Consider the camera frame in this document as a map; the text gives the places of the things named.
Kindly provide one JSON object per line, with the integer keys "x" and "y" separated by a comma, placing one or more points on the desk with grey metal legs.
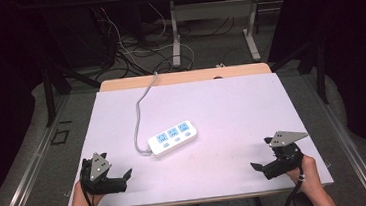
{"x": 211, "y": 10}

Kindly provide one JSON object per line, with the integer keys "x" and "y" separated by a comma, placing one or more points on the white power strip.
{"x": 172, "y": 138}

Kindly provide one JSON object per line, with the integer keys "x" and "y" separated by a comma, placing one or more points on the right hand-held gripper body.
{"x": 285, "y": 162}

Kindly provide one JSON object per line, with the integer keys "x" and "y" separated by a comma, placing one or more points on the white table mat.
{"x": 226, "y": 119}

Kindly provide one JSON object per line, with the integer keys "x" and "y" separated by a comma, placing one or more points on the metal floor rail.
{"x": 348, "y": 142}
{"x": 27, "y": 177}

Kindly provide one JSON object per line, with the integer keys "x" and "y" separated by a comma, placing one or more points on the person's right hand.
{"x": 306, "y": 177}

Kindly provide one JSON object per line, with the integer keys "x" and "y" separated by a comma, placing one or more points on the black metal stand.
{"x": 319, "y": 71}
{"x": 48, "y": 94}

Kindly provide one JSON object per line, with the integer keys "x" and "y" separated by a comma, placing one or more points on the wooden table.
{"x": 185, "y": 76}

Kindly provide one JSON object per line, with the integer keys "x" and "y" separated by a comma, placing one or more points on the person's left hand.
{"x": 80, "y": 200}

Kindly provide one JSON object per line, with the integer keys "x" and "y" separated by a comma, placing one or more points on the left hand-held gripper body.
{"x": 106, "y": 186}

